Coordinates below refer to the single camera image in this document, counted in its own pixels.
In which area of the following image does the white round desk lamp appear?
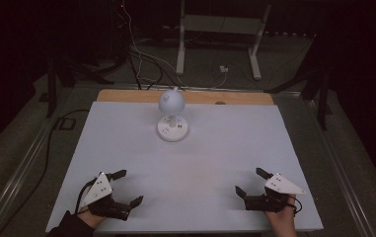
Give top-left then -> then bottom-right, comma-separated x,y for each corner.
156,86 -> 189,143

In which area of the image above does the white table cover sheet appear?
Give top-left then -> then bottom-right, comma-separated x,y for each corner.
44,100 -> 325,234

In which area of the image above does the person's black left sleeve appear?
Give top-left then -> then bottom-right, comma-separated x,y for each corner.
45,210 -> 97,237

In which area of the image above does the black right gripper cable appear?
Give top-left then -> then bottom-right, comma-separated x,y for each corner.
287,197 -> 304,217

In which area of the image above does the person's left hand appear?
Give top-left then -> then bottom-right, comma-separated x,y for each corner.
76,206 -> 107,229

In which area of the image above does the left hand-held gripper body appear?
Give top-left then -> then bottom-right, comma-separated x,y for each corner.
80,171 -> 133,221

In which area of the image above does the grey metal floor rail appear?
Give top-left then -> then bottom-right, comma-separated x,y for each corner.
71,82 -> 303,98
0,117 -> 60,237
305,97 -> 376,237

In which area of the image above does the long black floor cable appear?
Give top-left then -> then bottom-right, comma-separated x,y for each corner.
0,109 -> 91,237

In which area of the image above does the thin white cable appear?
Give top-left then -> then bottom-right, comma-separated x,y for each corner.
121,0 -> 229,91

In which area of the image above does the black tripod stand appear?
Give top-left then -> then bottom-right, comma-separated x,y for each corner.
44,53 -> 115,119
263,33 -> 335,132

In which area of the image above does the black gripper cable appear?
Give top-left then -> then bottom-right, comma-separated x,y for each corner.
74,177 -> 99,215
287,197 -> 304,217

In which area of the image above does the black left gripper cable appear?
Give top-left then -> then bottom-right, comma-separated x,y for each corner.
74,177 -> 99,215

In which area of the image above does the person's right hand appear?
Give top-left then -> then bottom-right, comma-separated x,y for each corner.
263,194 -> 299,237

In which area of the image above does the bundle of black cables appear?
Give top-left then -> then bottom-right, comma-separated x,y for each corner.
126,43 -> 185,92

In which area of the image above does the white metal stand frame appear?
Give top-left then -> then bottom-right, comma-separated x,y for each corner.
175,0 -> 272,82

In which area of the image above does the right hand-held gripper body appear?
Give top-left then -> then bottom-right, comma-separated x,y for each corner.
244,172 -> 307,213

